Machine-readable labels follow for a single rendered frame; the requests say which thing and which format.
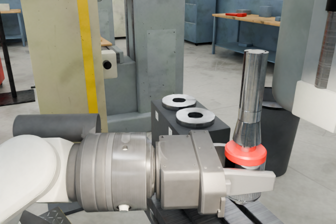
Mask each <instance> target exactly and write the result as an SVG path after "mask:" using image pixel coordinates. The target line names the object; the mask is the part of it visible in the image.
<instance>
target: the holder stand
mask: <svg viewBox="0 0 336 224"><path fill-rule="evenodd" d="M195 130H208V132H209V135H210V137H211V140H212V142H213V143H221V144H227V143H228V142H229V141H230V133H231V128H230V127H229V126H228V125H227V124H226V123H224V122H223V121H222V120H221V119H219V118H218V117H217V116H216V115H214V113H213V112H211V111H209V110H208V109H207V108H206V107H205V106H203V105H202V104H201V103H200V102H198V101H197V100H196V99H195V98H194V97H192V96H191V95H185V94H172V95H167V96H165V97H164V98H163V99H155V100H151V143H152V146H153V147H154V148H155V147H156V142H159V136H165V135H188V134H189V132H190V131H195Z"/></svg>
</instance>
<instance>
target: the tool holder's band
mask: <svg viewBox="0 0 336 224"><path fill-rule="evenodd" d="M224 154H225V156H226V157H227V158H228V159H229V160H230V161H231V162H233V163H235V164H238V165H242V166H258V165H261V164H263V163H264V162H265V161H266V157H267V150H266V148H265V147H264V146H263V145H261V144H259V145H257V146H256V150H255V151H252V152H244V151H240V150H239V149H237V148H236V143H235V142H234V141H233V140H231V141H229V142H228V143H227V144H226V145H225V150H224Z"/></svg>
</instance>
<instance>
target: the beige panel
mask: <svg viewBox="0 0 336 224"><path fill-rule="evenodd" d="M20 2H21V8H22V14H23V19H24V25H25V31H26V37H27V43H28V48H29V54H30V60H31V66H32V72H33V77H34V83H35V89H36V95H37V101H38V106H39V112H40V114H99V115H100V120H101V133H108V122H107V109H106V97H105V85H104V73H103V61H102V49H101V37H100V25H99V13H98V1H97V0H20ZM47 206H48V210H49V211H50V210H52V209H54V208H56V207H59V208H60V209H61V211H62V212H63V213H64V214H65V216H67V215H70V214H73V213H77V212H80V211H83V210H84V209H83V208H82V207H81V206H80V205H79V203H78V201H77V202H70V203H55V204H54V203H48V204H47Z"/></svg>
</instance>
